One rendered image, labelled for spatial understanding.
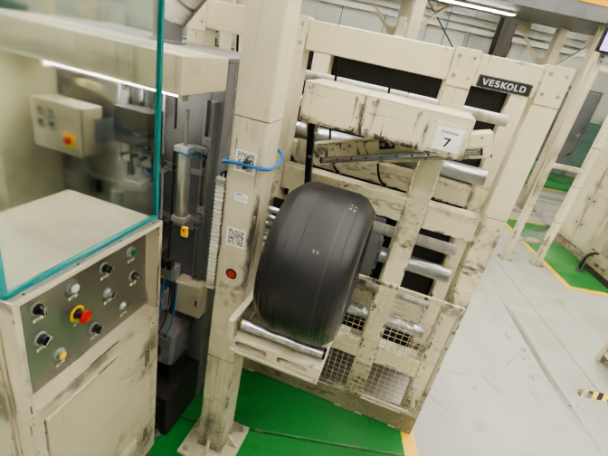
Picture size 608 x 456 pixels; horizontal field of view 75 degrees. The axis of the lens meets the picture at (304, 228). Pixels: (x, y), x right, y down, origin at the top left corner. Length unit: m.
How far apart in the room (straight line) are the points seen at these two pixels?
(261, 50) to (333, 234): 0.59
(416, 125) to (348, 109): 0.24
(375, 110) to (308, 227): 0.50
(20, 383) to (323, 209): 0.93
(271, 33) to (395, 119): 0.51
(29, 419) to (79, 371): 0.17
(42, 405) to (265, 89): 1.09
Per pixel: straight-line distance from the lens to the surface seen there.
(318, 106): 1.51
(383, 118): 1.47
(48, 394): 1.39
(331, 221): 1.23
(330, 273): 1.19
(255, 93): 1.30
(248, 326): 1.55
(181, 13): 1.78
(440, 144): 1.47
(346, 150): 1.65
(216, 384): 1.94
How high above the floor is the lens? 1.91
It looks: 25 degrees down
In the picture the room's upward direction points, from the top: 12 degrees clockwise
